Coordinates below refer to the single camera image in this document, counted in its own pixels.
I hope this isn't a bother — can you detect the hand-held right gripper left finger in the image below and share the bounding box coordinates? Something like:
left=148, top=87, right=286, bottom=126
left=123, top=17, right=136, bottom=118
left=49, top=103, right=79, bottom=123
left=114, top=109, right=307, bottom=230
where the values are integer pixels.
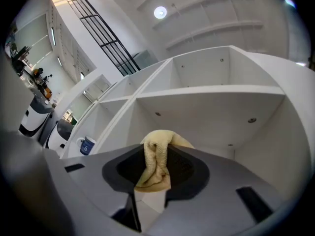
left=60, top=143, right=144, bottom=233

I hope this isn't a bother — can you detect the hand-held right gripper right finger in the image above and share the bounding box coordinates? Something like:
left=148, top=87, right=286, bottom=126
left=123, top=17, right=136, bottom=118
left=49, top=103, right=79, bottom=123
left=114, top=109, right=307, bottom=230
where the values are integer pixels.
left=145, top=143, right=291, bottom=236

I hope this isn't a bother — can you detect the yellow cloth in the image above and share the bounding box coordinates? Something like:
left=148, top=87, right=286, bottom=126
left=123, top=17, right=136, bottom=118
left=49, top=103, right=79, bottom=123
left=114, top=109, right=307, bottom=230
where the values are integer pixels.
left=134, top=129, right=195, bottom=194

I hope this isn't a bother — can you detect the white shelf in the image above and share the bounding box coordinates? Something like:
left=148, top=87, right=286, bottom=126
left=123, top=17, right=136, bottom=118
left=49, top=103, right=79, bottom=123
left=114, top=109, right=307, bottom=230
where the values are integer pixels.
left=60, top=45, right=314, bottom=221

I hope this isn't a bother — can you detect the blue mug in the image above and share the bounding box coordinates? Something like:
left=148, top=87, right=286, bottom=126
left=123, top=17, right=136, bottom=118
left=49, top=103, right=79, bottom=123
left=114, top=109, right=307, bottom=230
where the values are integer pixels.
left=76, top=135, right=97, bottom=156

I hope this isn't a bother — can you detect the white and black machine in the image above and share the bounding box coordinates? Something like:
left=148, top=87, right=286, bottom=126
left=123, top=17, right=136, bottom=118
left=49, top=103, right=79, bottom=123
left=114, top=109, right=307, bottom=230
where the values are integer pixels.
left=45, top=119, right=74, bottom=152
left=19, top=94, right=54, bottom=139

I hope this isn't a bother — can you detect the orange and black equipment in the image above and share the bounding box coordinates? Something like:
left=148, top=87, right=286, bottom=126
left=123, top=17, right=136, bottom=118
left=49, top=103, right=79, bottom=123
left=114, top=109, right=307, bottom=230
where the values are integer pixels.
left=32, top=67, right=53, bottom=100

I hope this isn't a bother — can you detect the black metal railing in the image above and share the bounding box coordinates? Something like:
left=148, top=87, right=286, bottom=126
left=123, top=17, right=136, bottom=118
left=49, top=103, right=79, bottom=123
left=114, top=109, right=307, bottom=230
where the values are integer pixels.
left=61, top=0, right=141, bottom=77

